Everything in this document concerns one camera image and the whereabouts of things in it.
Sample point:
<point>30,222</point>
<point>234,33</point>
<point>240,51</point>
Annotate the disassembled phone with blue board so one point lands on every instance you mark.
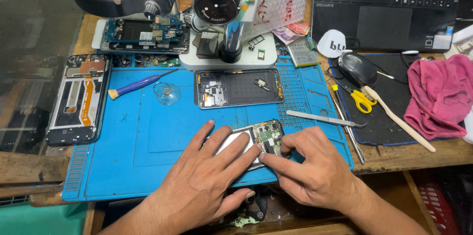
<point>146,35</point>

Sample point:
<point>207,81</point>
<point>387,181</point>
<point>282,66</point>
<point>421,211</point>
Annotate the black laptop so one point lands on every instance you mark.
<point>388,6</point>

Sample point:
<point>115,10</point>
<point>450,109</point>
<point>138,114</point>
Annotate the clear suction cup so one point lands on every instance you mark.
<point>167,93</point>

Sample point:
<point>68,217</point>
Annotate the bubble wrap bag red writing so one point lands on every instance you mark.
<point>281,4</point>

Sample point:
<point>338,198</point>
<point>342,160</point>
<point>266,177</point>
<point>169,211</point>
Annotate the white toothbrush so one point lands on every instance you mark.
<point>399,120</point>

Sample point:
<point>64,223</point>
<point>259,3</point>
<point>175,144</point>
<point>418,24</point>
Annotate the cotton swab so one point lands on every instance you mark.
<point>385,75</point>

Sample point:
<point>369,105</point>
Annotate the person's left hand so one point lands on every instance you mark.
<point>201,187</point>

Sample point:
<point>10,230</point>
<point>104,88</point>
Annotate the blue silicone repair mat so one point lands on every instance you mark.
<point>147,139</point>

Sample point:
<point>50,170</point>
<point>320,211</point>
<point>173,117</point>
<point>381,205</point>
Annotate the small black phone part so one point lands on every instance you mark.
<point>261,84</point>

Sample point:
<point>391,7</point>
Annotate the silver tweezers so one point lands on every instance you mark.
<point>325,119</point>

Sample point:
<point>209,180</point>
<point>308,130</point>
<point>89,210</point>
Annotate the white round sticker tag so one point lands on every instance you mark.
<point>331,44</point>

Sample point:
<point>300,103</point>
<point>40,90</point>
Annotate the yellow tipped black screwdriver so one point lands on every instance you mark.
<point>340,102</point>

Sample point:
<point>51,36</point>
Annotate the banknotes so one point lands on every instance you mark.
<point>292,31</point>

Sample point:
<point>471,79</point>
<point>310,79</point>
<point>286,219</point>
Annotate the grey phone back frame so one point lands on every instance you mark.
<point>240,88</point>

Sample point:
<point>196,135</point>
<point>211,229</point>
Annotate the white microscope stand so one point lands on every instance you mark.
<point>229,54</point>

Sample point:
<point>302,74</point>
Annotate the black computer mouse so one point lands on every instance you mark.
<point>356,68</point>

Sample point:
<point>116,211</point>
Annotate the silver metal spudger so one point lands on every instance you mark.
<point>349,135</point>

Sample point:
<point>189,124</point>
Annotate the phone battery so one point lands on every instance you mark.
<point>303,53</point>

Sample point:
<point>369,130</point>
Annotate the teal plastic container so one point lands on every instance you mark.
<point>40,218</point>

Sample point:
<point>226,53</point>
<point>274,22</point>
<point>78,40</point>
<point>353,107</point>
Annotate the black mouse pad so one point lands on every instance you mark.
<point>388,98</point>

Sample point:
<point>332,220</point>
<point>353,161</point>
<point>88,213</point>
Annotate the person's right hand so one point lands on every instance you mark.
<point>317,176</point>

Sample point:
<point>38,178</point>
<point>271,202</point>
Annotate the red plastic basket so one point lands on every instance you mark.
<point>439,201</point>

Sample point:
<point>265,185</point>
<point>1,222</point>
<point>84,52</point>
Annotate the pink cloth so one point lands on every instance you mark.
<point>439,96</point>

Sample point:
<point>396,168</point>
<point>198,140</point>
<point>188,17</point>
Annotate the phone with green board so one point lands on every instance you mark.
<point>268,137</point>

